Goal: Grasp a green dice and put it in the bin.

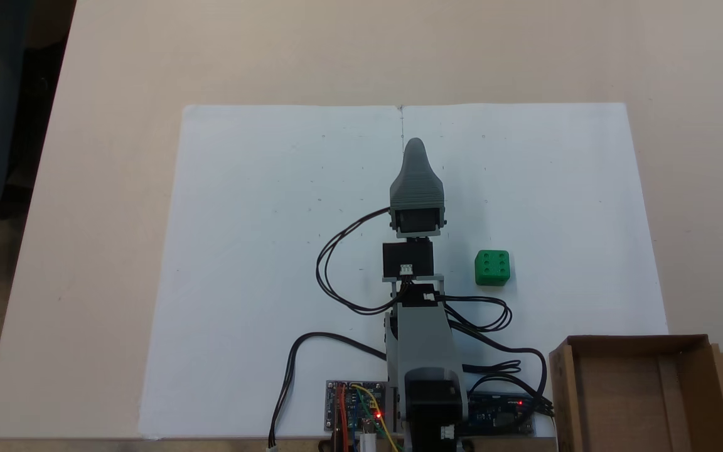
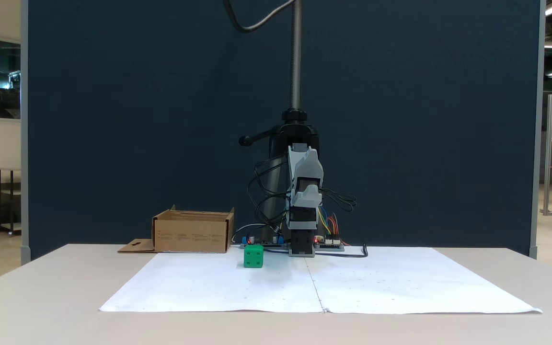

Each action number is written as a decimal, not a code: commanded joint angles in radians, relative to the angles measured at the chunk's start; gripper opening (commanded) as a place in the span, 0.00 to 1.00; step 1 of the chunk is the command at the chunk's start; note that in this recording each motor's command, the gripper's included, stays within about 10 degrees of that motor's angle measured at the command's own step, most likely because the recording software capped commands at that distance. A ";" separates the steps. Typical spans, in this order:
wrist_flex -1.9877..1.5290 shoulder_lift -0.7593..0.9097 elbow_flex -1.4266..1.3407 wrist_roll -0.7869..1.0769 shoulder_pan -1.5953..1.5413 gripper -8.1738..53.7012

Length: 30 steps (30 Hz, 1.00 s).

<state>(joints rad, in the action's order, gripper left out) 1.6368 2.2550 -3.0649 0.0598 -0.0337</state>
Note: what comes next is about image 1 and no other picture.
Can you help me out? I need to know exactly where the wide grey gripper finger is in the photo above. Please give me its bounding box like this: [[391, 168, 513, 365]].
[[390, 137, 446, 211]]

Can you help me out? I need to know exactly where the green die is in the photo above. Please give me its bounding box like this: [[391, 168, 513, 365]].
[[474, 250, 511, 287]]

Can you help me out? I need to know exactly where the white paper sheet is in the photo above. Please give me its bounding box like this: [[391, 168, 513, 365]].
[[399, 102, 670, 438], [139, 104, 404, 440]]

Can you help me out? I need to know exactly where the dark blue circuit board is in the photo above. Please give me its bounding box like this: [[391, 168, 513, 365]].
[[462, 392, 535, 437]]

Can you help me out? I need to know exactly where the brown cardboard box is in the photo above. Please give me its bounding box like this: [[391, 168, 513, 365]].
[[549, 335, 723, 452]]

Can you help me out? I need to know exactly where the black looped motor cable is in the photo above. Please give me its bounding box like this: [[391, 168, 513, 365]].
[[316, 207, 400, 315]]

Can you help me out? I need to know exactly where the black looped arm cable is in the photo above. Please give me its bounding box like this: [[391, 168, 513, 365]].
[[442, 295, 514, 333]]

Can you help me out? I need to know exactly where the black cable to blue board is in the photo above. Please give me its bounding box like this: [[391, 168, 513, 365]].
[[446, 320, 555, 418]]

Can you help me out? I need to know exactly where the circuit board with coloured wires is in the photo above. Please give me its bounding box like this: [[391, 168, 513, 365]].
[[326, 380, 395, 435]]

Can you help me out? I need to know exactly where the long black power cable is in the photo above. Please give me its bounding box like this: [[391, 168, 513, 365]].
[[267, 333, 388, 450]]

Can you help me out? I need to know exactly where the yellow wire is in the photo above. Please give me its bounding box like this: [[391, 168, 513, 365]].
[[350, 384, 400, 452]]

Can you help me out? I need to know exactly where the orange wire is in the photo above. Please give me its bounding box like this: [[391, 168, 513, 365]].
[[335, 384, 348, 452]]

